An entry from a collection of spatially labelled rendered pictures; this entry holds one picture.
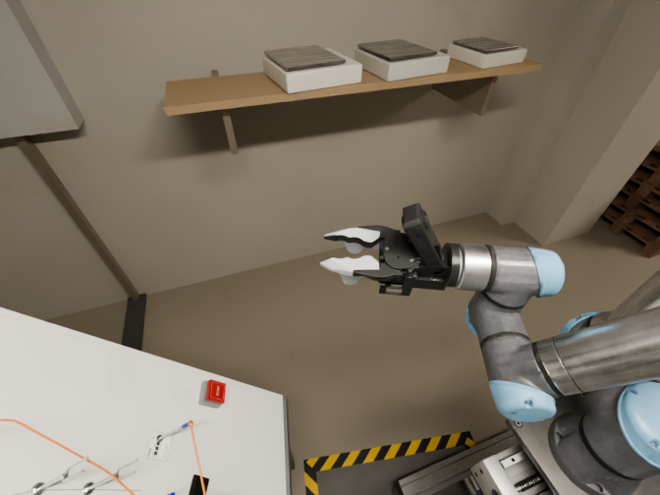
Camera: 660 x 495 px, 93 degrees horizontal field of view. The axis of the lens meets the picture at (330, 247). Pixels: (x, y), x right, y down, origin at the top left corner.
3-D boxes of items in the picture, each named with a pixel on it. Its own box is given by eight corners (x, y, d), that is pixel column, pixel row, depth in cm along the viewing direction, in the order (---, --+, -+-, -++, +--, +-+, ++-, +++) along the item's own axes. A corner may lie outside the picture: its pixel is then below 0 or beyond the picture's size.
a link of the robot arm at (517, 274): (548, 311, 50) (578, 276, 44) (477, 304, 50) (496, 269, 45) (531, 273, 55) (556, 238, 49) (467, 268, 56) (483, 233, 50)
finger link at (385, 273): (354, 285, 47) (411, 279, 48) (355, 279, 46) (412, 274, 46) (350, 259, 50) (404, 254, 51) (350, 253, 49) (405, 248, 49)
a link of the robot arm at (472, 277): (495, 274, 45) (484, 231, 50) (462, 271, 45) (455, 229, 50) (476, 300, 51) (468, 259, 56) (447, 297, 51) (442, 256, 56)
